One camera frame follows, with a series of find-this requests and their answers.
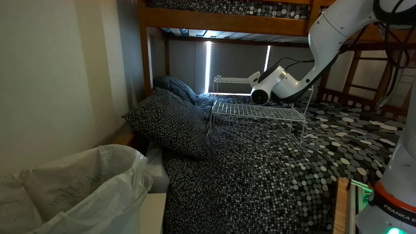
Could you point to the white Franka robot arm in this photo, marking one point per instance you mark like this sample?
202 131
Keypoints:
338 26

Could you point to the dark polka dot pillow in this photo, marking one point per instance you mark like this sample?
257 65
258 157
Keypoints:
169 121

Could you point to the blue crumpled blanket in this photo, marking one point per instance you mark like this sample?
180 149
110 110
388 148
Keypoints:
176 88

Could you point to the grey window blind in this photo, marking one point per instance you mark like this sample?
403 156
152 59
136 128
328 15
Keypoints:
234 59

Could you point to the white mattress edge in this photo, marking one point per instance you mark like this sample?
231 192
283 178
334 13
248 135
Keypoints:
156 170

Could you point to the black polka dot duvet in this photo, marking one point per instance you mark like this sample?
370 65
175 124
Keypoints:
260 182

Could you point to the polka dot bunk mattress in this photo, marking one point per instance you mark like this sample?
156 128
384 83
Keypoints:
241 6

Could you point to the white plastic trash bag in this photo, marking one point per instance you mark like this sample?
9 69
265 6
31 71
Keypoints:
85 186

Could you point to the wooden bunk bed ladder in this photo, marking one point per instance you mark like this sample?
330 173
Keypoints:
358 85

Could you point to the wooden plank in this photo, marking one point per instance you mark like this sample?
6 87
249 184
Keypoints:
340 208

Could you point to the green clamp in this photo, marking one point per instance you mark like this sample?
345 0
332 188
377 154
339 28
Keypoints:
362 189

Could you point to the wooden bunk bed frame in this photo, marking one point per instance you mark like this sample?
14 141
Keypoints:
208 19

